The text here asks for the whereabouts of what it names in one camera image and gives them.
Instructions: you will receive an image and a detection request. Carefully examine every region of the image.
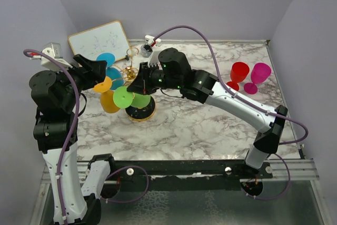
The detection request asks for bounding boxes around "green wine glass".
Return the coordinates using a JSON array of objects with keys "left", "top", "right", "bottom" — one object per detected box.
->
[{"left": 113, "top": 86, "right": 151, "bottom": 109}]

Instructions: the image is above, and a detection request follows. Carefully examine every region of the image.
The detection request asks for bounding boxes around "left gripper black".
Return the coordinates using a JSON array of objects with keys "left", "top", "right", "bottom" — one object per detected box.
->
[{"left": 51, "top": 53, "right": 107, "bottom": 110}]

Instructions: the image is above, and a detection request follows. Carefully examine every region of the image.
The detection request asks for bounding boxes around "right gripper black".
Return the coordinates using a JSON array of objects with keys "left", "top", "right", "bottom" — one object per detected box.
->
[{"left": 127, "top": 62, "right": 181, "bottom": 97}]

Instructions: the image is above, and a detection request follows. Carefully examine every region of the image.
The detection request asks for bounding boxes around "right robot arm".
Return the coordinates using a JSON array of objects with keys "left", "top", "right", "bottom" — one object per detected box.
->
[{"left": 127, "top": 48, "right": 288, "bottom": 178}]

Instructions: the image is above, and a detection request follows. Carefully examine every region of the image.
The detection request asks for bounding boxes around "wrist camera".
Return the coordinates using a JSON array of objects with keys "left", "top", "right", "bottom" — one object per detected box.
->
[
  {"left": 30, "top": 43, "right": 72, "bottom": 72},
  {"left": 141, "top": 42, "right": 161, "bottom": 66}
]

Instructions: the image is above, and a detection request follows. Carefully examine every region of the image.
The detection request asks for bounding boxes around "pink wine glass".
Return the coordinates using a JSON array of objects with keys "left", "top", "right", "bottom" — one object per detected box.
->
[{"left": 244, "top": 63, "right": 272, "bottom": 94}]

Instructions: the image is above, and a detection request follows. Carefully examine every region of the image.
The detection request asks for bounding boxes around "gold wire glass rack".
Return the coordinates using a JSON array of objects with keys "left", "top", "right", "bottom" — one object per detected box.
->
[{"left": 113, "top": 47, "right": 156, "bottom": 122}]

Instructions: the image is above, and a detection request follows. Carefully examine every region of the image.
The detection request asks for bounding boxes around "orange wine glass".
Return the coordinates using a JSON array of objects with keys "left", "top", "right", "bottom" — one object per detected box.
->
[{"left": 93, "top": 76, "right": 120, "bottom": 114}]

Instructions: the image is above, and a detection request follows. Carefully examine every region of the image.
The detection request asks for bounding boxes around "red wine glass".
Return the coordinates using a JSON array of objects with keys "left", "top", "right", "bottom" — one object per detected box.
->
[{"left": 226, "top": 62, "right": 250, "bottom": 91}]

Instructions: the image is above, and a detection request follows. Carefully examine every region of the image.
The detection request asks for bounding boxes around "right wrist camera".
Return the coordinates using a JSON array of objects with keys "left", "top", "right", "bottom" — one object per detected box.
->
[{"left": 141, "top": 42, "right": 161, "bottom": 66}]

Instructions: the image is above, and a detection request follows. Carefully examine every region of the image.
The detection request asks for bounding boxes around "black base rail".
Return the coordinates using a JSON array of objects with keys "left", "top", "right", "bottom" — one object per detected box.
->
[{"left": 105, "top": 160, "right": 272, "bottom": 192}]

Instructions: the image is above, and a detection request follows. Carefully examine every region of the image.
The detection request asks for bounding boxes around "small whiteboard gold frame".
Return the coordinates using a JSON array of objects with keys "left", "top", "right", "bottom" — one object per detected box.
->
[{"left": 68, "top": 21, "right": 130, "bottom": 61}]

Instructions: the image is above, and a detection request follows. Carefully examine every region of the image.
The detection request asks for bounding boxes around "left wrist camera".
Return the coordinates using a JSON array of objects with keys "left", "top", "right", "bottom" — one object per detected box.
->
[{"left": 30, "top": 43, "right": 72, "bottom": 72}]

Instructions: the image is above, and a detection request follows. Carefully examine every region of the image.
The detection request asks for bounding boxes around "white eraser box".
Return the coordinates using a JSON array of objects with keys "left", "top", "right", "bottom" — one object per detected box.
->
[{"left": 144, "top": 35, "right": 161, "bottom": 46}]

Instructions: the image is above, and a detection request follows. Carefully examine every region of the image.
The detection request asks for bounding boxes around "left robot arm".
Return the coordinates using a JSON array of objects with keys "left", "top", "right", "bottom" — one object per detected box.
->
[{"left": 29, "top": 54, "right": 116, "bottom": 224}]

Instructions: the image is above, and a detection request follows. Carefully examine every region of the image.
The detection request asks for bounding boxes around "blue wine glass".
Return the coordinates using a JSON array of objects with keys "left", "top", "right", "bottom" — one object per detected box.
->
[{"left": 96, "top": 53, "right": 124, "bottom": 90}]

